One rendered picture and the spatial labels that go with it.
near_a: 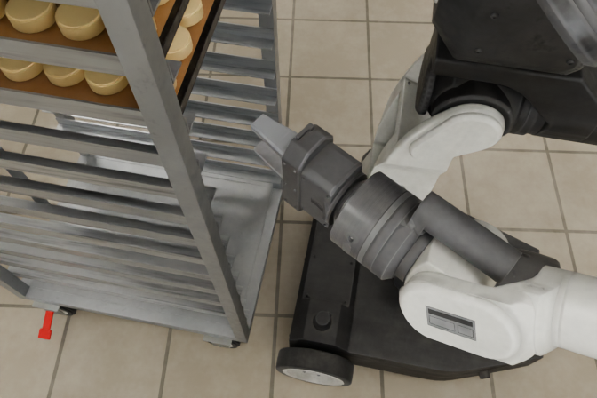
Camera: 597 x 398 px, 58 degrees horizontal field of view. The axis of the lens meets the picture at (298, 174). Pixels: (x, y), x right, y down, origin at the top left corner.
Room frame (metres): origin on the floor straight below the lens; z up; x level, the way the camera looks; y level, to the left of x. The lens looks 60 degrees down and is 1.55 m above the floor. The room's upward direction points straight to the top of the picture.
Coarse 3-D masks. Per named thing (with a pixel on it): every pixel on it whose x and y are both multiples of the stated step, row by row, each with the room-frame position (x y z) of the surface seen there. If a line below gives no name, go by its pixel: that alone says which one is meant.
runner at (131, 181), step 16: (0, 160) 0.42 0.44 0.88; (16, 160) 0.41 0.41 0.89; (32, 160) 0.43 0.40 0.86; (48, 160) 0.43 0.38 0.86; (64, 176) 0.40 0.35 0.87; (80, 176) 0.39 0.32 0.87; (96, 176) 0.39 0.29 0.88; (112, 176) 0.39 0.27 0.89; (128, 176) 0.40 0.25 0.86; (144, 176) 0.40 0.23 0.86; (144, 192) 0.38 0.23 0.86; (160, 192) 0.37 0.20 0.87; (208, 192) 0.38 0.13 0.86
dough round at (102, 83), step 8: (88, 72) 0.43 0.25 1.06; (96, 72) 0.43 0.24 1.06; (88, 80) 0.42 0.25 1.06; (96, 80) 0.42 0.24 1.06; (104, 80) 0.42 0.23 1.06; (112, 80) 0.42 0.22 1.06; (120, 80) 0.42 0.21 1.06; (96, 88) 0.41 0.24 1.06; (104, 88) 0.41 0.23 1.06; (112, 88) 0.41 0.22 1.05; (120, 88) 0.41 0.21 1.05
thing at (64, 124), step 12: (60, 120) 0.89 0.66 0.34; (72, 120) 0.88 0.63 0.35; (84, 132) 0.86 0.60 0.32; (96, 132) 0.86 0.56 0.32; (108, 132) 0.86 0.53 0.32; (120, 132) 0.85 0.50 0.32; (132, 132) 0.85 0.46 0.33; (144, 132) 0.84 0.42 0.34; (192, 144) 0.81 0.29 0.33; (204, 144) 0.81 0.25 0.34; (216, 144) 0.80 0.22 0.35; (216, 156) 0.78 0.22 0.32; (228, 156) 0.78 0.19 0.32; (240, 156) 0.78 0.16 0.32; (252, 156) 0.78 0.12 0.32
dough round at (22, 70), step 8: (0, 64) 0.44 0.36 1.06; (8, 64) 0.44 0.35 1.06; (16, 64) 0.44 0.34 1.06; (24, 64) 0.44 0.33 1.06; (32, 64) 0.44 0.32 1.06; (40, 64) 0.45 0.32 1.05; (8, 72) 0.43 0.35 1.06; (16, 72) 0.43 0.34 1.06; (24, 72) 0.43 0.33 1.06; (32, 72) 0.44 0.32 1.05; (40, 72) 0.44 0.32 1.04; (16, 80) 0.43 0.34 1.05; (24, 80) 0.43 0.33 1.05
